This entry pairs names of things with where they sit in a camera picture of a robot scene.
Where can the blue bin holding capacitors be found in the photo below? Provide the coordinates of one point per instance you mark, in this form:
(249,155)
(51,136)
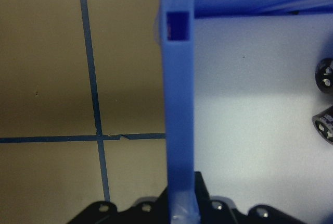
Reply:
(179,104)

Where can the white foam liner capacitor bin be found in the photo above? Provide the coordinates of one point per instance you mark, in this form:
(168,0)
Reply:
(247,104)

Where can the black cylindrical capacitor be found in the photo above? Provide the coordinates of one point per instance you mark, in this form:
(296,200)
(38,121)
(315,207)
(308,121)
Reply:
(325,75)
(323,127)

